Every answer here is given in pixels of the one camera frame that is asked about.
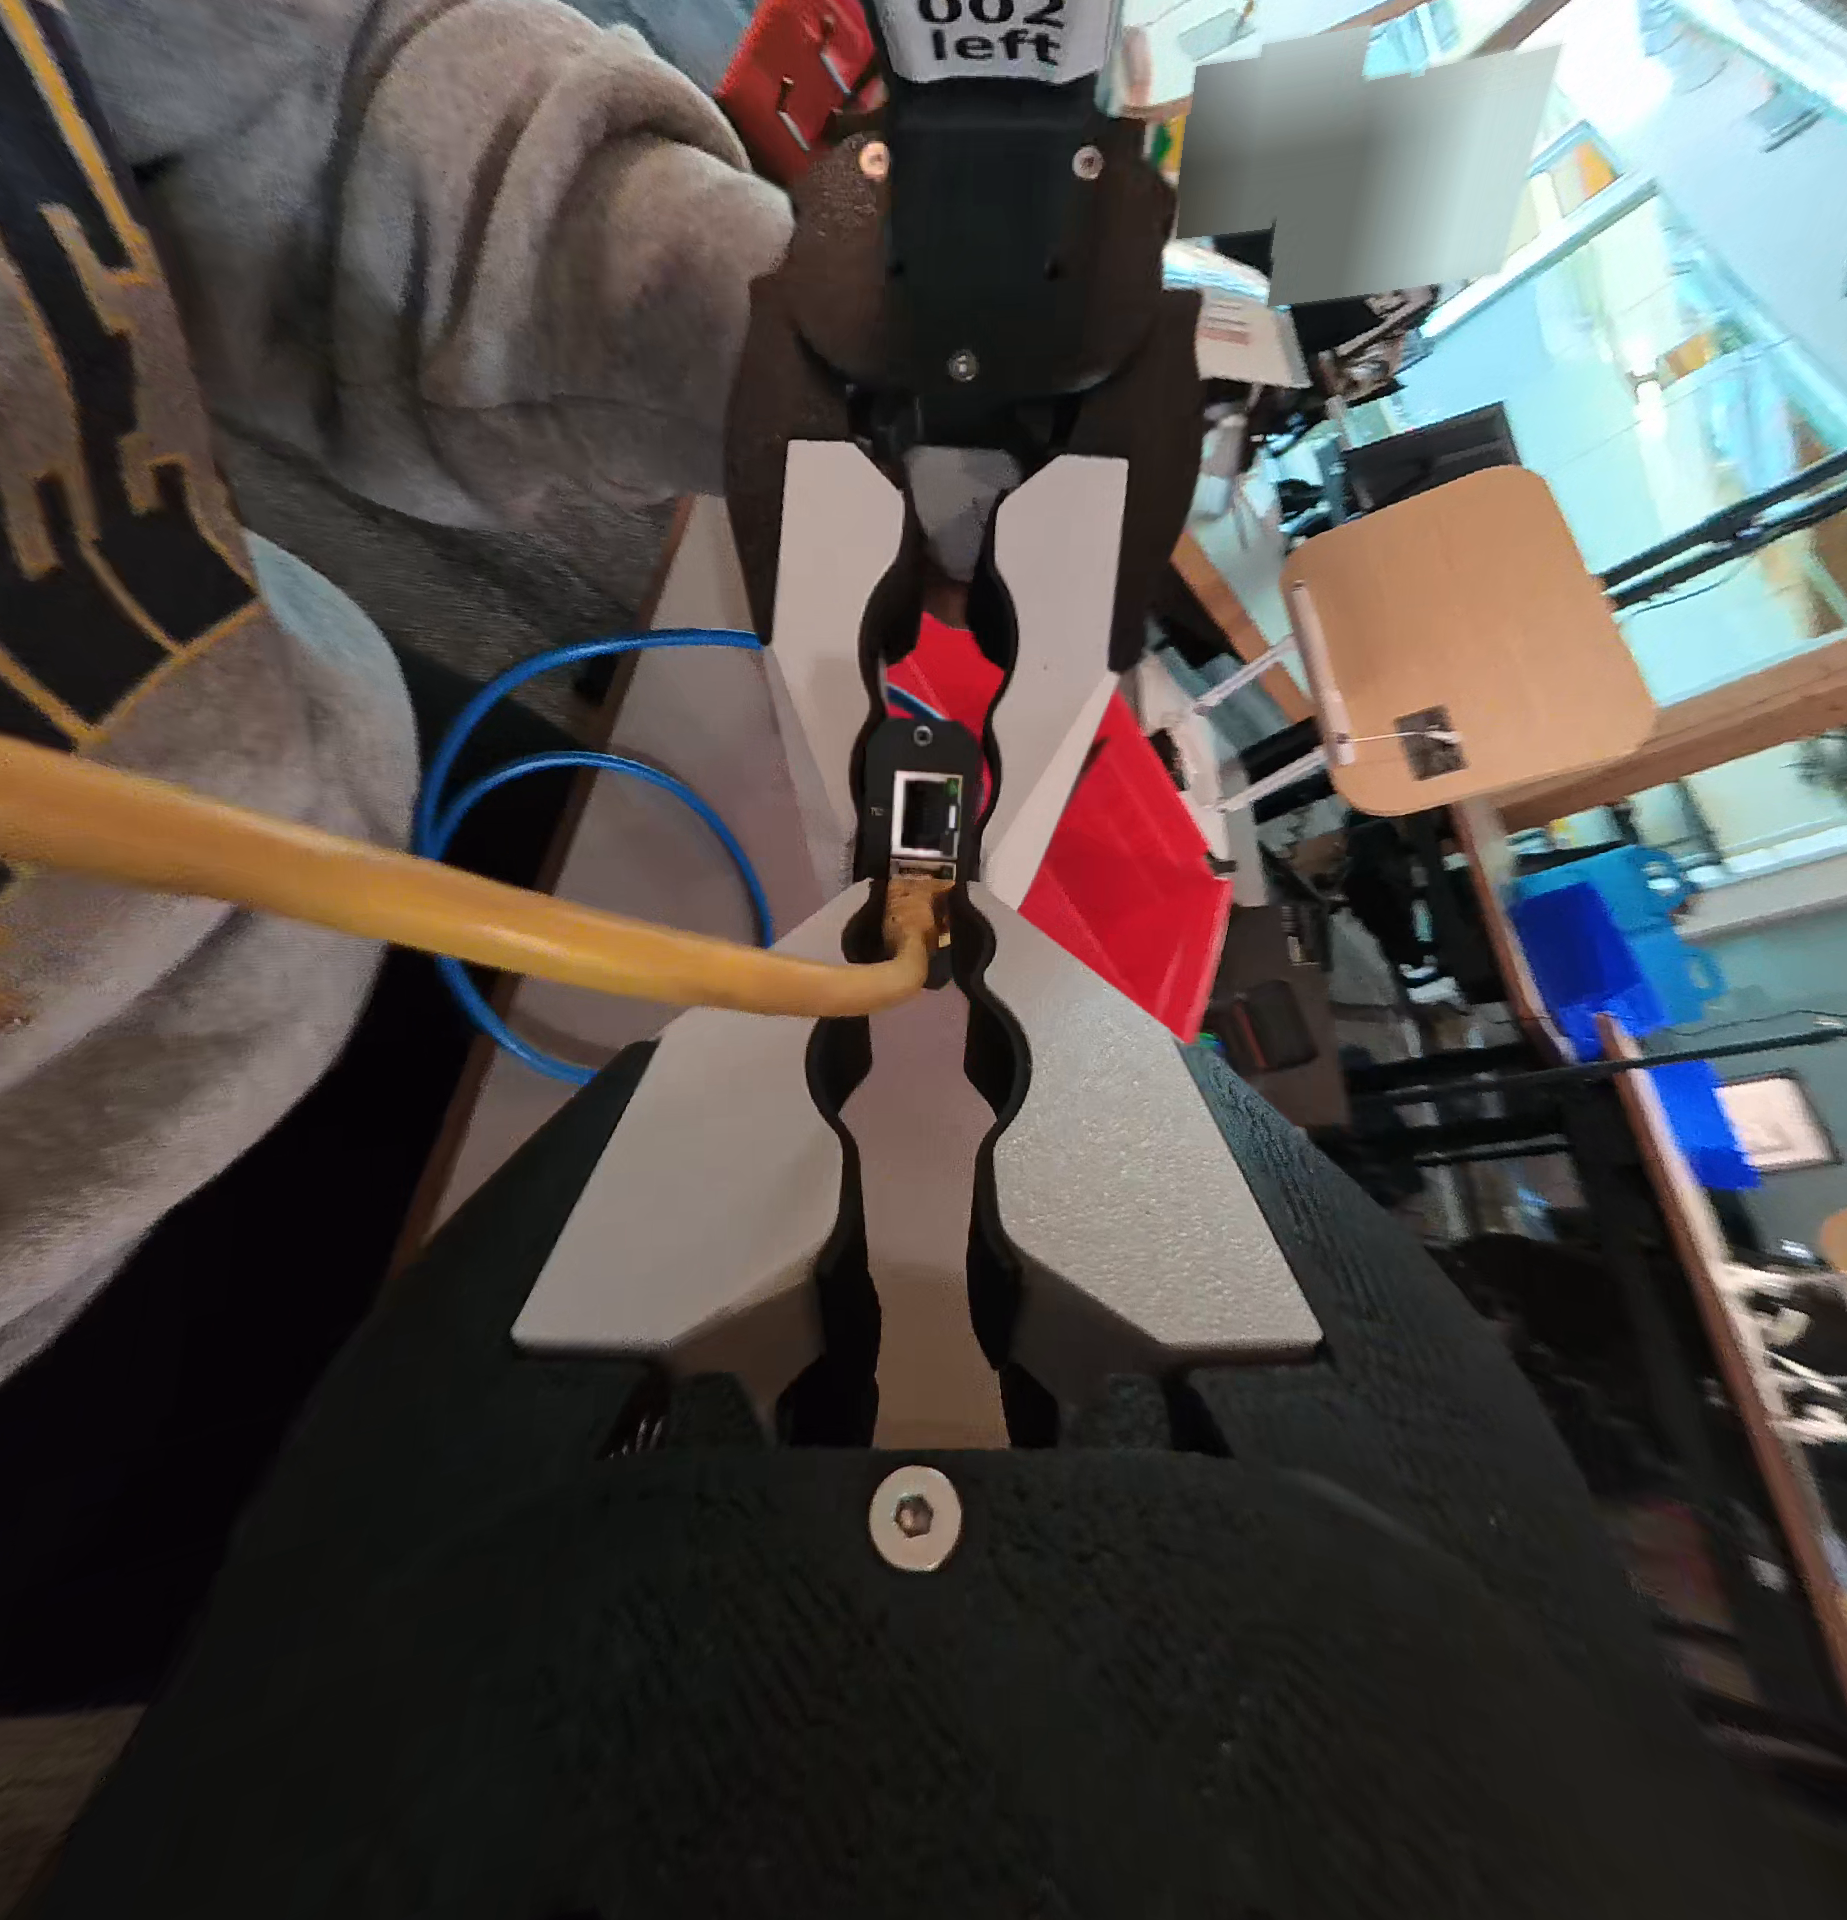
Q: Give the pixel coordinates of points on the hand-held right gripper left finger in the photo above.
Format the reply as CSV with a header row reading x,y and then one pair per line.
x,y
683,1200

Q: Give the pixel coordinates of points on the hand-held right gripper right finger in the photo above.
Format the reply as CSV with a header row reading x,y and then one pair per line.
x,y
1147,1200

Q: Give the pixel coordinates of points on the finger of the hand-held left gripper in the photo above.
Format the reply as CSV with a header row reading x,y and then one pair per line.
x,y
1072,599
828,599

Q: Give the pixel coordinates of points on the black ethernet adapter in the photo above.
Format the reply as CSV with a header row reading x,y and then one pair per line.
x,y
924,749

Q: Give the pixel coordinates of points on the person's left forearm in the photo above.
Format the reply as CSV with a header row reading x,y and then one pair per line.
x,y
458,258

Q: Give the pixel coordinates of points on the red plastic bin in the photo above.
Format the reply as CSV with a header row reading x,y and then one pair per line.
x,y
1126,870

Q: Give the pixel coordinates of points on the large blue plastic bin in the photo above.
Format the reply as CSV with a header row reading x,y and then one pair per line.
x,y
1599,947

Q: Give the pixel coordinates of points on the small blue plastic bin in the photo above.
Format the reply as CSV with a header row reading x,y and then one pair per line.
x,y
1695,1127

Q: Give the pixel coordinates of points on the framed checker tag board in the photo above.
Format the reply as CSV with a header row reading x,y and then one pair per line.
x,y
1779,1122

